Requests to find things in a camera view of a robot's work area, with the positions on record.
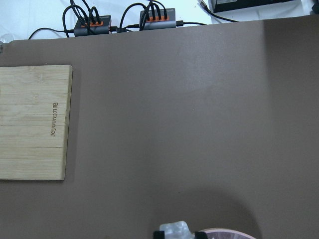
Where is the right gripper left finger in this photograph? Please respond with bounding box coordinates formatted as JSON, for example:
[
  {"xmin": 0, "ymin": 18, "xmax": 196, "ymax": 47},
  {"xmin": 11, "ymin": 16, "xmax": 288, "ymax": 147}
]
[{"xmin": 153, "ymin": 231, "xmax": 165, "ymax": 239}]

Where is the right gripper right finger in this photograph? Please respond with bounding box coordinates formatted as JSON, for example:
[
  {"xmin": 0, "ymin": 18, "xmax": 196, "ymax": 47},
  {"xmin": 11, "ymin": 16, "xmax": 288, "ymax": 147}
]
[{"xmin": 194, "ymin": 232, "xmax": 207, "ymax": 239}]

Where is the pink bowl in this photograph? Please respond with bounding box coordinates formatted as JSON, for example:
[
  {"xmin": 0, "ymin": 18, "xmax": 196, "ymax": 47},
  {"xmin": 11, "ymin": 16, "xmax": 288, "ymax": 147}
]
[{"xmin": 202, "ymin": 229, "xmax": 256, "ymax": 239}]

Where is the wooden cutting board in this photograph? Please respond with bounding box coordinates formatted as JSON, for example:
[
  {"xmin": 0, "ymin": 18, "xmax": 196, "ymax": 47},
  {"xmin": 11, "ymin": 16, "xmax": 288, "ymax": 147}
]
[{"xmin": 0, "ymin": 65, "xmax": 73, "ymax": 181}]

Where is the grey usb hub right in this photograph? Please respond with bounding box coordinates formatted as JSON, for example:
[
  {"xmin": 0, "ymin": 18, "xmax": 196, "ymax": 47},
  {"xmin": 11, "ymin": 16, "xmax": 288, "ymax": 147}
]
[{"xmin": 143, "ymin": 8, "xmax": 176, "ymax": 30}]

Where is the grey usb hub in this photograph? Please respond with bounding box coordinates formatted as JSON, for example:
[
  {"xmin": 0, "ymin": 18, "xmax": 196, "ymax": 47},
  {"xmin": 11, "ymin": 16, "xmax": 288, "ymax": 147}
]
[
  {"xmin": 73, "ymin": 15, "xmax": 111, "ymax": 37},
  {"xmin": 143, "ymin": 8, "xmax": 176, "ymax": 30}
]

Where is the grey usb hub left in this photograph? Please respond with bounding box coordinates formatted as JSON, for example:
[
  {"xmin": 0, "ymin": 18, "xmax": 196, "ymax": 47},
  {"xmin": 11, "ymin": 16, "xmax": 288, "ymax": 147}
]
[{"xmin": 73, "ymin": 15, "xmax": 111, "ymax": 37}]

